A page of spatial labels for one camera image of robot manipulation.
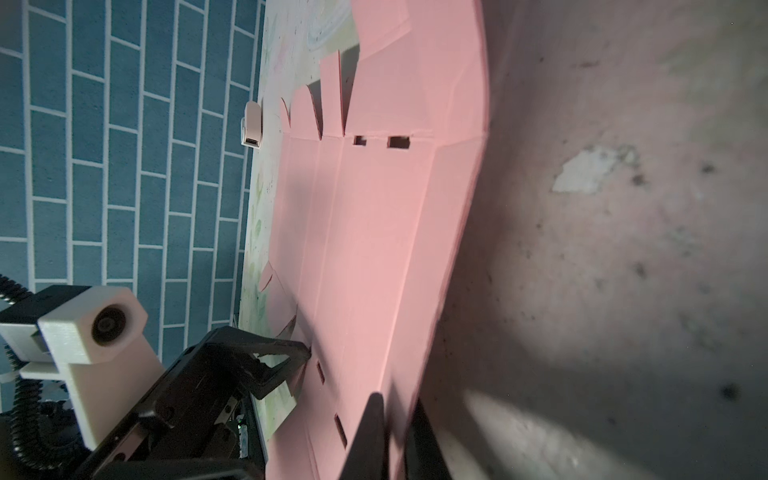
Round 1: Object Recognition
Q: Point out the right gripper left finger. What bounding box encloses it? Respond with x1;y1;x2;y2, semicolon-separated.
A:
339;392;386;480

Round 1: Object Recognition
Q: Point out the small white pencil sharpener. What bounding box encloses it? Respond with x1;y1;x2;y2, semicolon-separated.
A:
241;101;263;149

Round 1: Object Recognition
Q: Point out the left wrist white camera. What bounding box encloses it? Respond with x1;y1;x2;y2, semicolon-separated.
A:
1;285;164;450

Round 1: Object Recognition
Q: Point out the pink paper box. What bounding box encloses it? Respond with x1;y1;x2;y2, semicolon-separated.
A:
261;1;489;479

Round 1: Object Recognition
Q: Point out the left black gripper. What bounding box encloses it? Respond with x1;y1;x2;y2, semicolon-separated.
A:
72;327;311;479

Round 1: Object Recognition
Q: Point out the left black corrugated cable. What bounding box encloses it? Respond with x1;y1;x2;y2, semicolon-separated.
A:
0;272;79;472

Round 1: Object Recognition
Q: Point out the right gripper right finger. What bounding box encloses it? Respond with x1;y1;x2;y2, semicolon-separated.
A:
405;401;452;480

